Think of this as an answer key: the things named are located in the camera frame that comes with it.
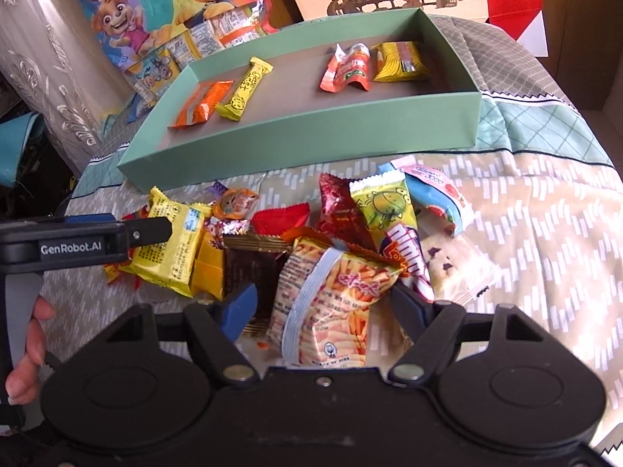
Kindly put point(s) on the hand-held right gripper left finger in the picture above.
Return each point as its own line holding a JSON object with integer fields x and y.
{"x": 241, "y": 309}

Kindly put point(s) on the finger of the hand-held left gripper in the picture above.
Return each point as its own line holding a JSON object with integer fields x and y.
{"x": 151, "y": 233}

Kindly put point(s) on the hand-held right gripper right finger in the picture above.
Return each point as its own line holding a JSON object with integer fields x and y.
{"x": 413, "y": 311}

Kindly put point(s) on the yellow biscuit packet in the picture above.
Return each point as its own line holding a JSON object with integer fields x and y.
{"x": 165, "y": 253}

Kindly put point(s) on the brown chocolate packet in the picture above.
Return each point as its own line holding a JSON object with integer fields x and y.
{"x": 253, "y": 272}

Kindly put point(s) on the purple candy packet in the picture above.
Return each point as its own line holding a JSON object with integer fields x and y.
{"x": 226, "y": 227}

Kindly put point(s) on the orange stick snack bag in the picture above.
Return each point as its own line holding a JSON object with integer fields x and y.
{"x": 336, "y": 301}

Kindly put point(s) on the round jelly cup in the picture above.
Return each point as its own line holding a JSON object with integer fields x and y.
{"x": 233, "y": 204}

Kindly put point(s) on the red candy bag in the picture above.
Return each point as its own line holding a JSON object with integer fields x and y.
{"x": 280, "y": 219}

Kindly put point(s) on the green yellow cartoon packet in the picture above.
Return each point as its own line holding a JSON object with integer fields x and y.
{"x": 384, "y": 204}

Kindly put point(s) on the green cardboard box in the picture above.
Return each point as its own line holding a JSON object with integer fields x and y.
{"x": 292, "y": 141}

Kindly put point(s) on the person's left hand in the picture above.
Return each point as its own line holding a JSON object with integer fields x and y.
{"x": 31, "y": 350}

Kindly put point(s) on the orange yellow packet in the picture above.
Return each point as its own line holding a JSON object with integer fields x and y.
{"x": 209, "y": 272}

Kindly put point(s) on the small orange candy wrapper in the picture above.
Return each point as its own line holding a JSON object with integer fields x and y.
{"x": 113, "y": 272}

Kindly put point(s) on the white packet with brown dots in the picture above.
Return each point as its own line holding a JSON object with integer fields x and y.
{"x": 457, "y": 262}

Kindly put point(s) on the teal cloth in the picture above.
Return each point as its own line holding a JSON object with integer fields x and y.
{"x": 17, "y": 151}

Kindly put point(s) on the light blue white packet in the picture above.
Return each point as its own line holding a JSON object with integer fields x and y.
{"x": 438, "y": 199}

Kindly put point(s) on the dark red shiny packet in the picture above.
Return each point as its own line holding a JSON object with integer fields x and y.
{"x": 336, "y": 209}

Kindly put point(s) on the orange noodle snack packet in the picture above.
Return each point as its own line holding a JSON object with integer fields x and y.
{"x": 202, "y": 104}

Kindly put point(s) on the blue cartoon snack packet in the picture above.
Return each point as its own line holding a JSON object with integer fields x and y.
{"x": 151, "y": 75}

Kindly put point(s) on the yellow cheese stick packet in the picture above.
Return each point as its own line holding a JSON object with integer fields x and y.
{"x": 243, "y": 90}

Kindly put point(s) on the silver embossed cloth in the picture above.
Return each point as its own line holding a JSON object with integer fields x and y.
{"x": 48, "y": 68}

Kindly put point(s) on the silver yellow snack packets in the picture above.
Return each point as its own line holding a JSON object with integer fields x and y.
{"x": 219, "y": 34}

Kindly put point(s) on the cartoon dog gift bag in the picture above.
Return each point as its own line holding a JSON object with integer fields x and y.
{"x": 146, "y": 9}

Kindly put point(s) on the yellow striped snack packet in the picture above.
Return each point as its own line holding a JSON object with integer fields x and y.
{"x": 396, "y": 63}

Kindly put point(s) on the orange red snack packet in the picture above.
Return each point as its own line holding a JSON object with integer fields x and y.
{"x": 348, "y": 68}

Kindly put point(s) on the brown wooden wardrobe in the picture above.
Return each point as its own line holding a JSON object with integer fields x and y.
{"x": 584, "y": 19}

